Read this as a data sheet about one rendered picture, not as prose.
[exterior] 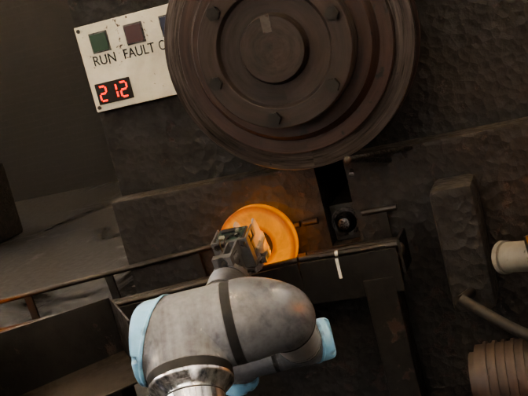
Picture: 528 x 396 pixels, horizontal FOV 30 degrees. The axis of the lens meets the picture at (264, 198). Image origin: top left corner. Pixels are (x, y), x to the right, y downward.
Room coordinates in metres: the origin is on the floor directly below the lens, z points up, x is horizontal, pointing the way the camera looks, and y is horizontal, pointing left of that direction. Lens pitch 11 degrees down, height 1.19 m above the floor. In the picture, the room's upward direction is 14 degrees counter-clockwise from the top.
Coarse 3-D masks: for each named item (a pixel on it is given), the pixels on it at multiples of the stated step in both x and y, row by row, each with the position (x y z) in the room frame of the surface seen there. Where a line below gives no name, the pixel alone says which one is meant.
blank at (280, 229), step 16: (240, 208) 1.91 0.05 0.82; (256, 208) 1.88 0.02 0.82; (272, 208) 1.89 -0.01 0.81; (224, 224) 1.91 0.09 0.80; (240, 224) 1.89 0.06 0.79; (272, 224) 1.87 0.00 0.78; (288, 224) 1.87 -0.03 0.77; (272, 240) 1.88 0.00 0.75; (288, 240) 1.86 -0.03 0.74; (272, 256) 1.88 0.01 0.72; (288, 256) 1.86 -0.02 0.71
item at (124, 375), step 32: (64, 320) 1.84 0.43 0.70; (96, 320) 1.86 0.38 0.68; (128, 320) 1.68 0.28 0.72; (0, 352) 1.81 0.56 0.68; (32, 352) 1.82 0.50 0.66; (64, 352) 1.84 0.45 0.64; (96, 352) 1.85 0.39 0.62; (128, 352) 1.80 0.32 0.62; (0, 384) 1.80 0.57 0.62; (32, 384) 1.82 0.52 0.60; (64, 384) 1.79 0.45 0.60; (96, 384) 1.73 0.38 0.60; (128, 384) 1.67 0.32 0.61
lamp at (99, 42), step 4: (104, 32) 2.06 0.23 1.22; (92, 36) 2.06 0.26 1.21; (96, 36) 2.06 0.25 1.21; (100, 36) 2.06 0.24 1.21; (104, 36) 2.06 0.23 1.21; (92, 40) 2.07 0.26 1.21; (96, 40) 2.06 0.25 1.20; (100, 40) 2.06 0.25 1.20; (104, 40) 2.06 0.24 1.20; (92, 44) 2.07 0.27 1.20; (96, 44) 2.06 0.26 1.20; (100, 44) 2.06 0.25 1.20; (104, 44) 2.06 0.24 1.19; (96, 48) 2.06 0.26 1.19; (100, 48) 2.06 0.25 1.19; (104, 48) 2.06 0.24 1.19; (108, 48) 2.06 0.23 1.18
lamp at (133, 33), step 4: (132, 24) 2.03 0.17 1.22; (136, 24) 2.03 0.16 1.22; (140, 24) 2.03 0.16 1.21; (124, 28) 2.04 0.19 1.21; (128, 28) 2.04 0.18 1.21; (132, 28) 2.04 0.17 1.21; (136, 28) 2.03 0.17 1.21; (140, 28) 2.03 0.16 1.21; (128, 32) 2.04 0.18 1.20; (132, 32) 2.04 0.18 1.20; (136, 32) 2.03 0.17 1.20; (140, 32) 2.03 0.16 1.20; (128, 36) 2.04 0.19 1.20; (132, 36) 2.04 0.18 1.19; (136, 36) 2.03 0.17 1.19; (140, 36) 2.03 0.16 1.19; (128, 40) 2.04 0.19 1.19; (132, 40) 2.04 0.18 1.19; (136, 40) 2.03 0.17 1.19; (140, 40) 2.03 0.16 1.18
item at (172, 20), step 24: (408, 0) 1.73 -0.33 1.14; (168, 24) 1.87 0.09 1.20; (408, 24) 1.73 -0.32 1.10; (168, 48) 1.88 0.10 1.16; (408, 48) 1.74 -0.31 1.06; (408, 72) 1.74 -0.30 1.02; (192, 96) 1.87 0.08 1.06; (384, 96) 1.75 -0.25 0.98; (384, 120) 1.76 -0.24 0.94; (240, 144) 1.85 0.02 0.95; (336, 144) 1.79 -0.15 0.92; (360, 144) 1.77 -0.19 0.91; (288, 168) 1.82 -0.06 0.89
